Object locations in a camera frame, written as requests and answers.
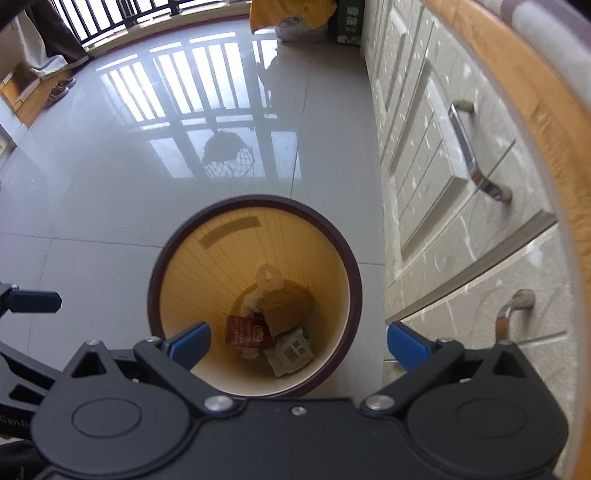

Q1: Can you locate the green carton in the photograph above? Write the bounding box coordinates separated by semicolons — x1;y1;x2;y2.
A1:
334;0;369;47

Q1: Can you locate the white plastic bag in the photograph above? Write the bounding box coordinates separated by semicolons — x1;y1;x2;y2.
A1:
241;264;284;315

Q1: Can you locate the yellow cloth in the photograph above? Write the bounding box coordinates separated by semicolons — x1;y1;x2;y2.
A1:
249;0;338;32

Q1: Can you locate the metal cabinet handle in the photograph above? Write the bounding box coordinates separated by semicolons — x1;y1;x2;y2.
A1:
494;289;536;344
448;102;514;203

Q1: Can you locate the white printed sack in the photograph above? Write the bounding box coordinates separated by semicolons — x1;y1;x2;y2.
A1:
276;13;330;44

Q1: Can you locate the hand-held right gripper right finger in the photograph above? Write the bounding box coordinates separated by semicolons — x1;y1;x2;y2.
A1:
360;322;550;415

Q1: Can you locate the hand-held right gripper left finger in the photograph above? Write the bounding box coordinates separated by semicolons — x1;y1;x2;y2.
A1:
53;322;243;415

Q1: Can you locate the brown curtain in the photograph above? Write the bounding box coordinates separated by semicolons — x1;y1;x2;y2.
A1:
22;0;89;78

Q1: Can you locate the low wooden platform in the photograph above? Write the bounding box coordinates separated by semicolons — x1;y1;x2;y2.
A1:
0;60;61;128

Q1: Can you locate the white cabinet with wooden top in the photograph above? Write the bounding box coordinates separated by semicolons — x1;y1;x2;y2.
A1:
359;0;591;480

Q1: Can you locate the red cardboard box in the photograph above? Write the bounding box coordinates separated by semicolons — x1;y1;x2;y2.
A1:
225;313;274;357

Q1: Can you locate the black window railing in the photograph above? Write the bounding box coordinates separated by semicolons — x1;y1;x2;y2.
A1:
50;0;254;48

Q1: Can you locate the yellow bin with dark rim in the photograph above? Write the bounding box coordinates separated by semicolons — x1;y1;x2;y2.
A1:
148;195;363;400

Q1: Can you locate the pale green packet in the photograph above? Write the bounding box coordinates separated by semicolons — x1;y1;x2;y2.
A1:
263;324;315;378

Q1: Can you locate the brown cardboard box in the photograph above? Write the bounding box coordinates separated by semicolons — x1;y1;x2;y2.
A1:
255;278;315;339

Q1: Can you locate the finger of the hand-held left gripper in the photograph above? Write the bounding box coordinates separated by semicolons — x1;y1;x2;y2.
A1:
0;340;61;408
0;282;63;320

